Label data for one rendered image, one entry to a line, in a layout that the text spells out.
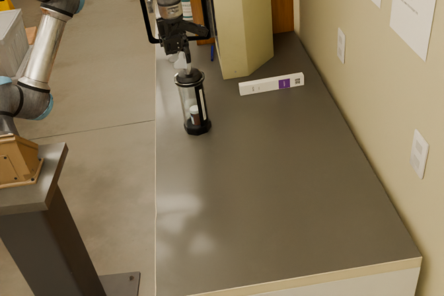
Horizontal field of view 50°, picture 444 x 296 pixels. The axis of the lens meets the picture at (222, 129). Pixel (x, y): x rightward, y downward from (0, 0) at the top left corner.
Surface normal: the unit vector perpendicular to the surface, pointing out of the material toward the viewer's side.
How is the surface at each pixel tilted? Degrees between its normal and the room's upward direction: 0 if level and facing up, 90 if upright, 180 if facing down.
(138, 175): 0
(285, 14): 90
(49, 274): 90
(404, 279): 90
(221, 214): 0
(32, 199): 0
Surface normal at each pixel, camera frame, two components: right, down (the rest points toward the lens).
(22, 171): 0.08, 0.59
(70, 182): -0.11, -0.80
